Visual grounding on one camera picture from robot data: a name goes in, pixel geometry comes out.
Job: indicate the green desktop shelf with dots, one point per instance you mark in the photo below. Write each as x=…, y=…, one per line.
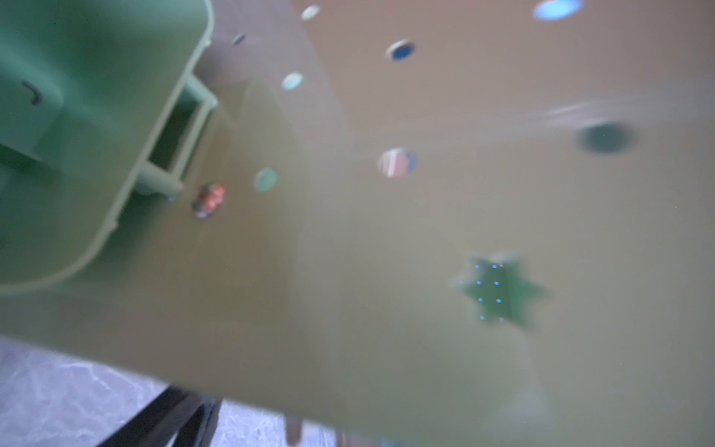
x=444, y=223

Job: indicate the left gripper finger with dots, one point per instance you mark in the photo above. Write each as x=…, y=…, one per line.
x=177, y=417

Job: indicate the green pen cup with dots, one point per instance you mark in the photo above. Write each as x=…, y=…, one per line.
x=98, y=99

